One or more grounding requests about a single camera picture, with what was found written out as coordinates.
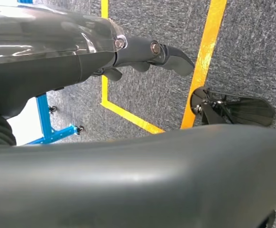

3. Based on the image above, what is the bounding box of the black ribbed robot foot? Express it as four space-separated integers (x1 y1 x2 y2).
190 87 276 128

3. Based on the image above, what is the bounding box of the blue metal shelf rack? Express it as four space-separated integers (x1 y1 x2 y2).
17 0 85 146

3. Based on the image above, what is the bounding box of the yellow floor tape square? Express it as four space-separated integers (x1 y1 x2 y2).
101 0 228 135

